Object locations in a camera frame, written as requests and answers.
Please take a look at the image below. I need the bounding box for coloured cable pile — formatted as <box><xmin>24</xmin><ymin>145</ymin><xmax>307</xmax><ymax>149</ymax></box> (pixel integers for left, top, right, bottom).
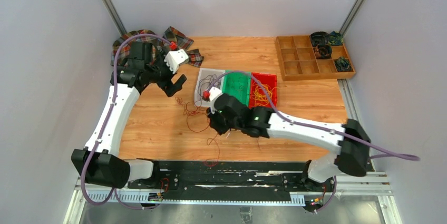
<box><xmin>174</xmin><ymin>96</ymin><xmax>221</xmax><ymax>168</ymax></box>

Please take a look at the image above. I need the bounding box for red cable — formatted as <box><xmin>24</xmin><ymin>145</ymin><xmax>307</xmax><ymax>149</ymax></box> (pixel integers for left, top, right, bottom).
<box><xmin>227</xmin><ymin>74</ymin><xmax>250</xmax><ymax>103</ymax></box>

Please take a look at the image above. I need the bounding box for aluminium frame rail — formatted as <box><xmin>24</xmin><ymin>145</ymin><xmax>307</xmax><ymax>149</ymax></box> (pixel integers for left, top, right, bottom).
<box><xmin>64</xmin><ymin>161</ymin><xmax>402</xmax><ymax>223</ymax></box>

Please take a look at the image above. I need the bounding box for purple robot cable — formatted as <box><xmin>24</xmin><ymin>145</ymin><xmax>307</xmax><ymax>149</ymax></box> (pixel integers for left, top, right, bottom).
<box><xmin>79</xmin><ymin>34</ymin><xmax>178</xmax><ymax>211</ymax></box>
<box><xmin>203</xmin><ymin>71</ymin><xmax>421</xmax><ymax>213</ymax></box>

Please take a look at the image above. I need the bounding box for white plastic bin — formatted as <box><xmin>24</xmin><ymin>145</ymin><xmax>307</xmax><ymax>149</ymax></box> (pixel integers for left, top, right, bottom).
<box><xmin>194</xmin><ymin>68</ymin><xmax>225</xmax><ymax>108</ymax></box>

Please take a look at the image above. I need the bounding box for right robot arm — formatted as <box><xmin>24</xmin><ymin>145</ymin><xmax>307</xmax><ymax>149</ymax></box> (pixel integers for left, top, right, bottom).
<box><xmin>207</xmin><ymin>94</ymin><xmax>370</xmax><ymax>191</ymax></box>

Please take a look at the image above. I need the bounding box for wooden compartment tray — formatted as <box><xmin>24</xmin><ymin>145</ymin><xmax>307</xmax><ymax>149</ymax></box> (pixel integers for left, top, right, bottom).
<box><xmin>275</xmin><ymin>35</ymin><xmax>356</xmax><ymax>81</ymax></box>

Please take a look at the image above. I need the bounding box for green coil top right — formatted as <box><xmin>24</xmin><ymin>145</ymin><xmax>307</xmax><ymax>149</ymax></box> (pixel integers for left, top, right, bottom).
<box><xmin>327</xmin><ymin>31</ymin><xmax>344</xmax><ymax>46</ymax></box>

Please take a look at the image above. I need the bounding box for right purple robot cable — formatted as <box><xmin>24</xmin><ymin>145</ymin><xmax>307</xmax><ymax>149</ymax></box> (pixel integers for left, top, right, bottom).
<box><xmin>203</xmin><ymin>71</ymin><xmax>421</xmax><ymax>213</ymax></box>

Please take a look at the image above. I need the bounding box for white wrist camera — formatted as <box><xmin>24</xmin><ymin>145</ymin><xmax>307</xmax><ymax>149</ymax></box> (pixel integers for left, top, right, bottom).
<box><xmin>202</xmin><ymin>87</ymin><xmax>222</xmax><ymax>107</ymax></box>
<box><xmin>164</xmin><ymin>49</ymin><xmax>189</xmax><ymax>74</ymax></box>

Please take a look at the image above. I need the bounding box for green coil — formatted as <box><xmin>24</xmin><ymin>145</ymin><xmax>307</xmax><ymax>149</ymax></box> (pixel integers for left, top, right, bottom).
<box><xmin>327</xmin><ymin>31</ymin><xmax>344</xmax><ymax>46</ymax></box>
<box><xmin>334</xmin><ymin>56</ymin><xmax>353</xmax><ymax>72</ymax></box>

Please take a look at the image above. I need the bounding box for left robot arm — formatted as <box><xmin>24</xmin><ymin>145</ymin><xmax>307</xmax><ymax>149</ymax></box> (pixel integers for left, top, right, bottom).
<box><xmin>71</xmin><ymin>42</ymin><xmax>189</xmax><ymax>189</ymax></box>

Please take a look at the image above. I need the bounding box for red plastic bin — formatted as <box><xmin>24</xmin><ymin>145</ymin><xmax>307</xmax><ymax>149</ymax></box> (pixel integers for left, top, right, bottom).
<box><xmin>248</xmin><ymin>72</ymin><xmax>278</xmax><ymax>108</ymax></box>

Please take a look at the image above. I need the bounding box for dark coil middle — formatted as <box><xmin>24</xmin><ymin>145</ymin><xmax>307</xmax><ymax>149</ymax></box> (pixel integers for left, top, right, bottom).
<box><xmin>314</xmin><ymin>44</ymin><xmax>333</xmax><ymax>60</ymax></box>

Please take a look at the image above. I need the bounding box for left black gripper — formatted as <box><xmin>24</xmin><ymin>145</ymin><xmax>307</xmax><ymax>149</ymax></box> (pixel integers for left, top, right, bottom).
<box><xmin>145</xmin><ymin>49</ymin><xmax>187</xmax><ymax>96</ymax></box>

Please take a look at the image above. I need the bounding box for yellow cable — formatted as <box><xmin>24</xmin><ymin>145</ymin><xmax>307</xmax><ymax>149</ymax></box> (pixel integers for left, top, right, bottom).
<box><xmin>251</xmin><ymin>75</ymin><xmax>278</xmax><ymax>109</ymax></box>

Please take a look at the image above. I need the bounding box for green coil lower right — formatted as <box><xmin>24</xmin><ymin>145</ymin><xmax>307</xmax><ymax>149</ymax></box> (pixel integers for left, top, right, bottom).
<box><xmin>334</xmin><ymin>56</ymin><xmax>353</xmax><ymax>72</ymax></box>

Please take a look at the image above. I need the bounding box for plaid cloth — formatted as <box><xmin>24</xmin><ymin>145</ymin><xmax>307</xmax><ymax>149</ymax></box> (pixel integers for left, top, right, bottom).
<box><xmin>110</xmin><ymin>26</ymin><xmax>204</xmax><ymax>67</ymax></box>

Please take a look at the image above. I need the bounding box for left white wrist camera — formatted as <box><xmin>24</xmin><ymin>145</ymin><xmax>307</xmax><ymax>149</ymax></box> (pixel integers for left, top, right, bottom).
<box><xmin>164</xmin><ymin>49</ymin><xmax>189</xmax><ymax>74</ymax></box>

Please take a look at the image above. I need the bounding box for green plastic bin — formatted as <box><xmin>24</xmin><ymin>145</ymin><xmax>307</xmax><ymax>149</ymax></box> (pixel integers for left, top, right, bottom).
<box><xmin>222</xmin><ymin>73</ymin><xmax>251</xmax><ymax>105</ymax></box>

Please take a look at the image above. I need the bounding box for black coil top left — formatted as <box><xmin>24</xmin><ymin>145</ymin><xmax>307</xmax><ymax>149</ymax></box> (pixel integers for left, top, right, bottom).
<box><xmin>309</xmin><ymin>31</ymin><xmax>329</xmax><ymax>47</ymax></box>

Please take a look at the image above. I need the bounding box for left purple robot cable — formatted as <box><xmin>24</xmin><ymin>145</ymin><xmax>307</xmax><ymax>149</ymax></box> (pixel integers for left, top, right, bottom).
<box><xmin>79</xmin><ymin>34</ymin><xmax>178</xmax><ymax>211</ymax></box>

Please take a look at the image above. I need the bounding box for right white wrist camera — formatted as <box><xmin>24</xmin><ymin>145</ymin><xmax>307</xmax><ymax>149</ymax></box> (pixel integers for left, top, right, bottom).
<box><xmin>202</xmin><ymin>87</ymin><xmax>222</xmax><ymax>107</ymax></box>

